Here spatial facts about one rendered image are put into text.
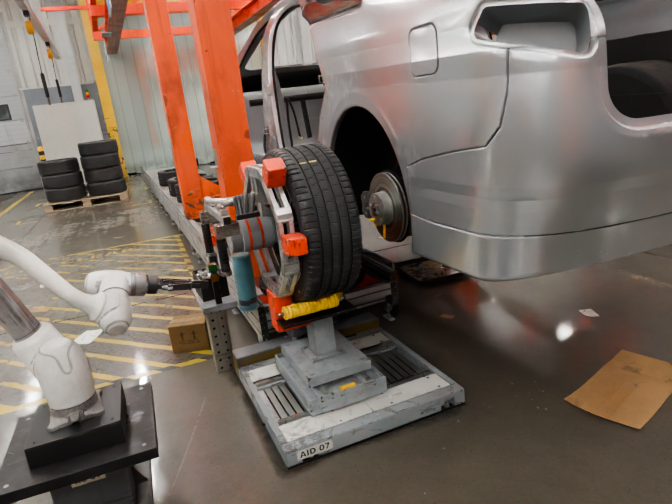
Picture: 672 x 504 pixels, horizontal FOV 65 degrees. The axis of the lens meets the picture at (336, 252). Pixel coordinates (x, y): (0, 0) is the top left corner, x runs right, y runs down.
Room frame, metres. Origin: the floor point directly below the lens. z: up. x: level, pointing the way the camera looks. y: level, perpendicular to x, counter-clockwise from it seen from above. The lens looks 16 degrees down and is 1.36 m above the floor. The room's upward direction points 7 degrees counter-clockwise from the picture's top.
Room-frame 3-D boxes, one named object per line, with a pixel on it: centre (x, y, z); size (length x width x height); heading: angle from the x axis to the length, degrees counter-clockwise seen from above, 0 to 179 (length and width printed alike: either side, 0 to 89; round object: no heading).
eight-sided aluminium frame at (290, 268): (2.20, 0.27, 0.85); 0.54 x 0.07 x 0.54; 21
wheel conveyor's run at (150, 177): (9.26, 2.58, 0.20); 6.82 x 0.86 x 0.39; 21
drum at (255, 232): (2.18, 0.34, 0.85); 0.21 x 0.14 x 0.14; 111
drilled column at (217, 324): (2.67, 0.68, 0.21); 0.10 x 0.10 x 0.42; 21
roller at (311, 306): (2.13, 0.14, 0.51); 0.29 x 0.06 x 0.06; 111
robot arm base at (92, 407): (1.69, 0.99, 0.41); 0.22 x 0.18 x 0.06; 25
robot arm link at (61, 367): (1.71, 1.00, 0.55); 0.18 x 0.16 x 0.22; 39
